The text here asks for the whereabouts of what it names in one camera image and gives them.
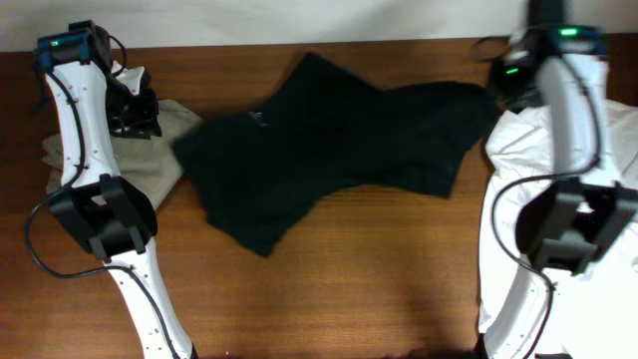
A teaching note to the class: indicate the white t-shirt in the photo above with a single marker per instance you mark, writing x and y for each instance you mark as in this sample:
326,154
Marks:
557,249

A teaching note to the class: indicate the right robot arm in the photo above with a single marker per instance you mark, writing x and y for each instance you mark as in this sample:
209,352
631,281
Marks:
571,78

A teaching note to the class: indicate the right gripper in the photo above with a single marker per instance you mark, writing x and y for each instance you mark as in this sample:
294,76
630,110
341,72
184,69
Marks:
505,95

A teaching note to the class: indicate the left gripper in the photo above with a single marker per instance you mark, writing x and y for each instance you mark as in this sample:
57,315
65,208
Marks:
136,122

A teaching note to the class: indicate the folded khaki shorts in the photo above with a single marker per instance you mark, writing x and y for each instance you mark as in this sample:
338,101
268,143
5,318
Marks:
149,165

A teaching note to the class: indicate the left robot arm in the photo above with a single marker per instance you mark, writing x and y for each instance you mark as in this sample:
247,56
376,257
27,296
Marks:
97,100

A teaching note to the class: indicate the black shorts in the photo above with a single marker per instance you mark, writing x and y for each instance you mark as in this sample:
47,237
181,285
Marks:
259,172

